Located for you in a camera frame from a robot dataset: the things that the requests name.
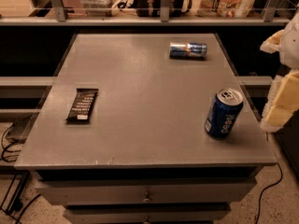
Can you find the Red Bull can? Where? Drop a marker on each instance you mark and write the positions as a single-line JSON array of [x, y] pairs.
[[188, 50]]

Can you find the black backpack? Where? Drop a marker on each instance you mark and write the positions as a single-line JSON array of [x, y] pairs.
[[152, 8]]

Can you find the grey drawer cabinet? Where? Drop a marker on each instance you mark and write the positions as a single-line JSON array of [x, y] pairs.
[[146, 136]]

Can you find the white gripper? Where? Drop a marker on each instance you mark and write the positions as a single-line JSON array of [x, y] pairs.
[[290, 47]]

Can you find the black RXBAR chocolate bar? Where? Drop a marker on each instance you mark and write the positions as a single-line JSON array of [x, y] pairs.
[[82, 106]]

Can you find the upper drawer knob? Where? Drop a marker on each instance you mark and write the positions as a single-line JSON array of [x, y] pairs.
[[146, 199]]

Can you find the colourful snack bag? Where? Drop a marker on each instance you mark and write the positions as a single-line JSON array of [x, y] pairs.
[[225, 8]]

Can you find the blue Pepsi can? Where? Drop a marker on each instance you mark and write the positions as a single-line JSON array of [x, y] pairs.
[[225, 108]]

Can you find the grey metal railing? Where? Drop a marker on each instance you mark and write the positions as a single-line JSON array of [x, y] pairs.
[[72, 13]]

